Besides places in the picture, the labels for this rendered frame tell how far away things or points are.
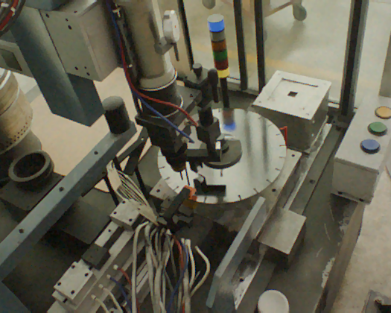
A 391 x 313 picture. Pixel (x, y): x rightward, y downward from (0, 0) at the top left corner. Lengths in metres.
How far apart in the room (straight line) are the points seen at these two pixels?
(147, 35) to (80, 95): 0.19
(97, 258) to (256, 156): 0.45
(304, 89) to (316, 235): 0.44
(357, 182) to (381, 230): 0.94
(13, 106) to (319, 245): 0.95
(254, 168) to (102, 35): 0.53
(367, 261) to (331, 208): 0.82
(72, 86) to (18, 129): 0.65
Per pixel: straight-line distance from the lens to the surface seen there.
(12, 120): 1.39
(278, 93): 1.33
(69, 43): 0.71
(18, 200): 1.20
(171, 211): 0.96
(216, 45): 1.23
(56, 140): 1.60
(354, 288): 1.97
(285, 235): 1.09
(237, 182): 1.03
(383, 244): 2.09
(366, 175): 1.17
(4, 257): 0.96
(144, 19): 0.68
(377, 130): 1.23
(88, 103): 0.83
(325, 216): 1.22
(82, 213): 1.23
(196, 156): 0.99
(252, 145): 1.10
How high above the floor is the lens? 1.75
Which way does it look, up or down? 43 degrees down
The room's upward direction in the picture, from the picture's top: 11 degrees counter-clockwise
